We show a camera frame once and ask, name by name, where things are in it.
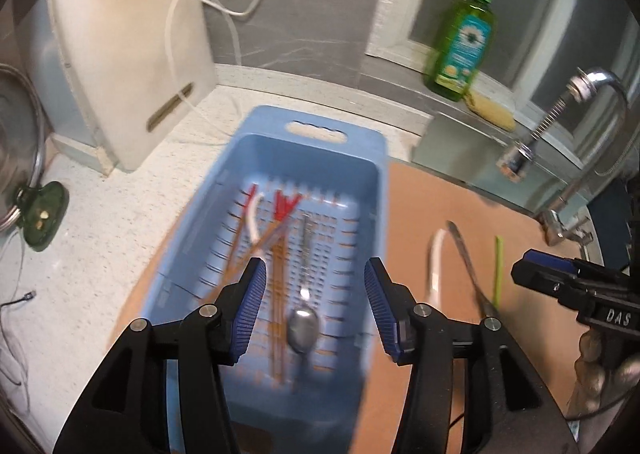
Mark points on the green dish soap bottle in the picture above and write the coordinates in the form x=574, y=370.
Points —
x=460, y=54

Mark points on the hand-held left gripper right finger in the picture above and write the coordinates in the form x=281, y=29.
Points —
x=385, y=304

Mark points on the white ceramic spoon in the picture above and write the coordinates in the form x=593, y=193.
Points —
x=253, y=224

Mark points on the translucent plastic spoon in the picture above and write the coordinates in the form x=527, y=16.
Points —
x=436, y=279

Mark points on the orange mat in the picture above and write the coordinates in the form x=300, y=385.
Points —
x=425, y=194

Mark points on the person's right hand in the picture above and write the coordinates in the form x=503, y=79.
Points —
x=600, y=374

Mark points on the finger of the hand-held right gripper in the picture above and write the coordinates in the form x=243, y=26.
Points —
x=540, y=279
x=547, y=259

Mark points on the white framed window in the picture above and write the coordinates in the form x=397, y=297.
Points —
x=395, y=9

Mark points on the silver metal spoon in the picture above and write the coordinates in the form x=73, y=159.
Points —
x=302, y=329

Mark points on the green lid holder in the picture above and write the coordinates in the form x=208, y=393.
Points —
x=45, y=214

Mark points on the green plastic spoon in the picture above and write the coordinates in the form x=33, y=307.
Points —
x=497, y=274

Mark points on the blue plastic slotted basket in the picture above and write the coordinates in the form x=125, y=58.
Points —
x=310, y=154

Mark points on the chrome kitchen faucet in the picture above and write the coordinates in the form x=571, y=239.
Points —
x=565, y=229

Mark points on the steel pot lid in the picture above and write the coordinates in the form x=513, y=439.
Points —
x=15, y=134

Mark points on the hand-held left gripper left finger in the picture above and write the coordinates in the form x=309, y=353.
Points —
x=250, y=304

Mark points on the yellow sponge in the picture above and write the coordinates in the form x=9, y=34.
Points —
x=492, y=111

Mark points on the white cutting board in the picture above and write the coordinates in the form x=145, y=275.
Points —
x=125, y=59

